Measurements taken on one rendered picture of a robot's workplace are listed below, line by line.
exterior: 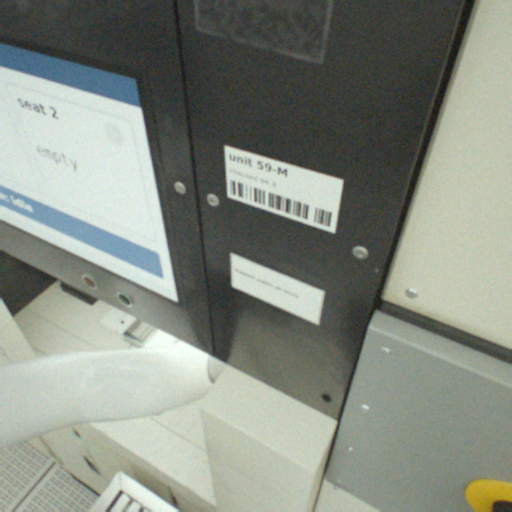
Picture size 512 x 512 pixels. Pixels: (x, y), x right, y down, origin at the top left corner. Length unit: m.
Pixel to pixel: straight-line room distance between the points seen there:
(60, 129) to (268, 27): 0.20
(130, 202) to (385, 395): 0.24
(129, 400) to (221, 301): 0.23
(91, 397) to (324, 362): 0.31
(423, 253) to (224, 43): 0.16
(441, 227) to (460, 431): 0.16
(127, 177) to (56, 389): 0.30
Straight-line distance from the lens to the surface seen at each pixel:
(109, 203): 0.39
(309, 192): 0.26
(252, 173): 0.27
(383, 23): 0.21
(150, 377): 0.56
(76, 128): 0.36
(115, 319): 1.17
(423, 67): 0.21
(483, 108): 0.23
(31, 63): 0.37
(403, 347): 0.30
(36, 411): 0.56
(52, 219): 0.48
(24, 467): 2.10
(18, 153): 0.45
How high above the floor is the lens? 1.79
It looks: 44 degrees down
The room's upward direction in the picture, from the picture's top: straight up
